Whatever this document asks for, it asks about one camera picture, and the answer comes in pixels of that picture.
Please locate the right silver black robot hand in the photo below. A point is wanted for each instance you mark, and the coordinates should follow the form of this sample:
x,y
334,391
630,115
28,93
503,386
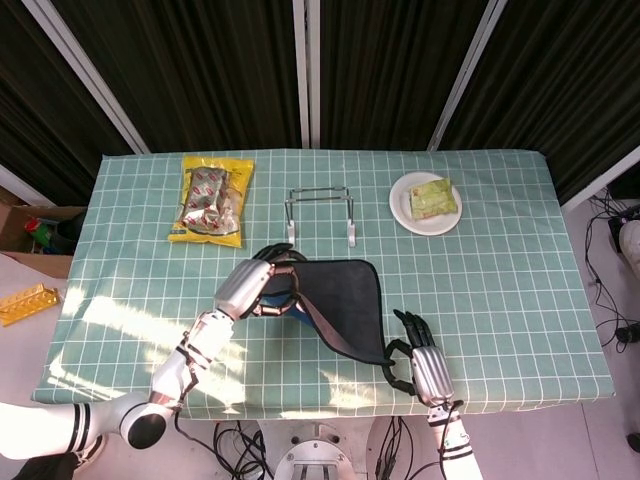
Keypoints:
x,y
430,372

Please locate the white round plate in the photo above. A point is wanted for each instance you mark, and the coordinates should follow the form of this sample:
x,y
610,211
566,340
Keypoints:
x,y
400,205

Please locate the white partition post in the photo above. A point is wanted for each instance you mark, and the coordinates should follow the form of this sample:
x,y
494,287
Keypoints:
x,y
20,187
306,75
600,185
90,75
465,75

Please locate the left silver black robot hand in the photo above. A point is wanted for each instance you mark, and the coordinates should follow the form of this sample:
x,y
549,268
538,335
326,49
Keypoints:
x,y
242,287

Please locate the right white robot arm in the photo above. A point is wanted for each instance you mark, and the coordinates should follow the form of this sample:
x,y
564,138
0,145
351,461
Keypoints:
x,y
457,445

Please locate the black curtain panel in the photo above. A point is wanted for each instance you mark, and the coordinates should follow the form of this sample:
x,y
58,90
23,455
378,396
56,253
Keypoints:
x,y
200,75
40,100
390,75
565,85

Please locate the brown cardboard box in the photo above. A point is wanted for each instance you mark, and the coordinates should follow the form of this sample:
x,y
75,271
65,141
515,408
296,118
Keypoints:
x,y
12,220

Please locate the yellow snack bag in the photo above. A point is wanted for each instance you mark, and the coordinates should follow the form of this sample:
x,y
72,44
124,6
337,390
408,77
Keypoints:
x,y
212,202

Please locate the yellow plastic rack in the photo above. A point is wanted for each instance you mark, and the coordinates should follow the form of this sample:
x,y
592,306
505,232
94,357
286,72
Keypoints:
x,y
27,302

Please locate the dark grey cloth mat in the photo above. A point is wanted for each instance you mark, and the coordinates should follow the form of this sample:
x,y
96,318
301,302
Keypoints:
x,y
345,305

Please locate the white shoe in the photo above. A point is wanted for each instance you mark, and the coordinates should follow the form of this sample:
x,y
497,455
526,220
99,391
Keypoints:
x,y
632,245

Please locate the green wrapped sandwich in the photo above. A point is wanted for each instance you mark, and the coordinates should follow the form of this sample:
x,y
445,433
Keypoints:
x,y
432,200

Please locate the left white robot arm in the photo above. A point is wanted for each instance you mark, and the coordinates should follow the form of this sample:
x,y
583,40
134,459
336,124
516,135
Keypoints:
x,y
170,370

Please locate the red green item in box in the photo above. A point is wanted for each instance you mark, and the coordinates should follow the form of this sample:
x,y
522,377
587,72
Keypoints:
x,y
39,231

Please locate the green checked tablecloth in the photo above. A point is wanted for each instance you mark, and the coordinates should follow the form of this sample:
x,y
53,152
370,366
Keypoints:
x,y
500,300

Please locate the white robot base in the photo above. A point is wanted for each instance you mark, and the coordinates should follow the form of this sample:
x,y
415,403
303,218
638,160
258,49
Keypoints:
x,y
315,457

